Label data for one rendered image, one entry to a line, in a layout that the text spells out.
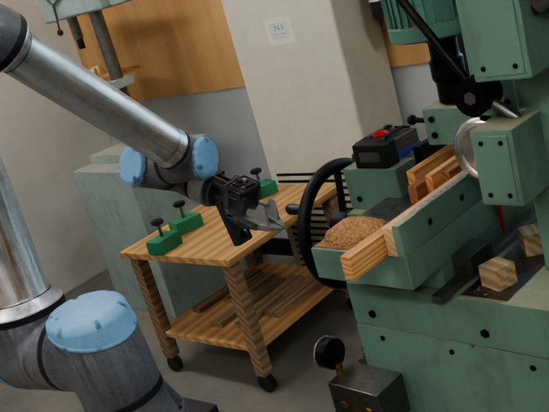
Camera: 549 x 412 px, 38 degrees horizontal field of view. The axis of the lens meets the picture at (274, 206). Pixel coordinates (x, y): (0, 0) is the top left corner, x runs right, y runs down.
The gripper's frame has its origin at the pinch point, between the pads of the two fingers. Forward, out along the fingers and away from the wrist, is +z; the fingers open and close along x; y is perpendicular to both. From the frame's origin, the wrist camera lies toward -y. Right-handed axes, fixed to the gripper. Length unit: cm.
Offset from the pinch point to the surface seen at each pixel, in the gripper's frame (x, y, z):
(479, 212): 4.6, 20.7, 43.8
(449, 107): 7, 37, 34
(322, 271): -17.9, 11.4, 26.3
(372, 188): 5.1, 16.1, 20.1
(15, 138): 70, -87, -242
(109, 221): 65, -100, -161
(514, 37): -9, 59, 51
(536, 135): -3, 43, 54
